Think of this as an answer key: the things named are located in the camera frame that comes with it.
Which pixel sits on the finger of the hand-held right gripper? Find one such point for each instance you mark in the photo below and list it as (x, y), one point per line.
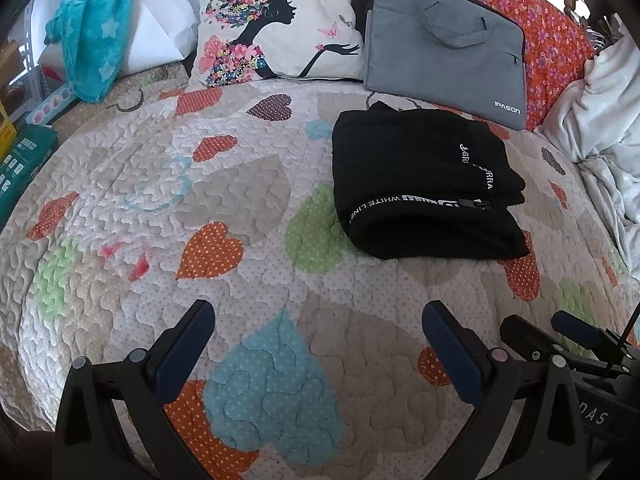
(580, 327)
(525, 337)

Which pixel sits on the box with coloured shapes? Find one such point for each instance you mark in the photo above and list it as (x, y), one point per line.
(52, 105)

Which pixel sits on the red floral pillow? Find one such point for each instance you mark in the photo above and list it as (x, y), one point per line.
(550, 45)

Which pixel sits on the green box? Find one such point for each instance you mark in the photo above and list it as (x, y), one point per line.
(25, 170)

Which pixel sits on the heart print quilt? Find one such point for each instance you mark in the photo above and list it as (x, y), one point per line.
(250, 240)

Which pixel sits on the grey laptop bag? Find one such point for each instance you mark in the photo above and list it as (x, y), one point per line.
(440, 65)

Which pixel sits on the white blanket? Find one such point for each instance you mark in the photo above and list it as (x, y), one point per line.
(605, 110)

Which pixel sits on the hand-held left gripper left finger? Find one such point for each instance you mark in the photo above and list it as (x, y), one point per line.
(185, 350)

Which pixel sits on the printed figure pillow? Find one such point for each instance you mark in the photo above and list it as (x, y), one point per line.
(250, 35)

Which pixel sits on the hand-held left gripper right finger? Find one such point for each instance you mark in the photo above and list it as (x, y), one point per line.
(452, 355)

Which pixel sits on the black pants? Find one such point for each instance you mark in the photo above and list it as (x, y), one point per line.
(400, 170)

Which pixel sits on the white pillow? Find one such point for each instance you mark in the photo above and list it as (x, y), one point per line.
(160, 30)

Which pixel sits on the teal star blanket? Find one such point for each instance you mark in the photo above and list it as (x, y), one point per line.
(95, 30)

